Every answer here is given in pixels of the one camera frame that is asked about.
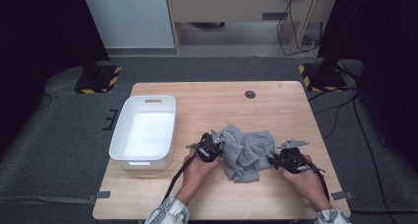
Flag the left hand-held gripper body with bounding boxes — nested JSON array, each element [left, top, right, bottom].
[[185, 128, 229, 164]]

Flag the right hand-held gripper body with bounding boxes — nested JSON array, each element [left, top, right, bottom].
[[275, 138, 311, 175]]

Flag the grey shorts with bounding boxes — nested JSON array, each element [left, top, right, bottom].
[[219, 123, 279, 185]]

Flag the white plastic bin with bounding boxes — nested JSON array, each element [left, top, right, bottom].
[[108, 95, 177, 171]]

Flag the person's left hand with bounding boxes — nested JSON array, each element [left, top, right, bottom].
[[181, 149, 220, 194]]

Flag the person's right hand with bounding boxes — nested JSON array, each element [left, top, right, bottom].
[[280, 154, 330, 211]]

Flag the grey tape strip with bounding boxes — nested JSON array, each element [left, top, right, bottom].
[[330, 190, 355, 201], [88, 190, 111, 204]]

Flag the black stand base yellow stripes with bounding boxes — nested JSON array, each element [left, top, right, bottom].
[[73, 65, 122, 95], [298, 62, 349, 93]]

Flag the light wooden desk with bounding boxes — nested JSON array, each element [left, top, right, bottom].
[[164, 0, 341, 55]]

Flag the black curtain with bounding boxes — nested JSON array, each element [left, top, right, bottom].
[[0, 0, 111, 153], [318, 0, 418, 173]]

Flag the white cabinet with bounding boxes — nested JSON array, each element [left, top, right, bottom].
[[80, 0, 175, 50]]

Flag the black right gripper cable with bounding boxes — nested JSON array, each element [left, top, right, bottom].
[[305, 159, 331, 202]]

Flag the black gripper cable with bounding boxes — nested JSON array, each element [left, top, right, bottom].
[[305, 159, 331, 202], [162, 151, 199, 203]]

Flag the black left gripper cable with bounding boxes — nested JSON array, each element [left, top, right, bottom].
[[162, 151, 199, 203]]

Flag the black hanging cable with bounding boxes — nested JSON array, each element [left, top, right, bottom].
[[276, 0, 321, 57]]

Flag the thin black floor cable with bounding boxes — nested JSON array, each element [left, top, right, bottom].
[[33, 93, 54, 112]]

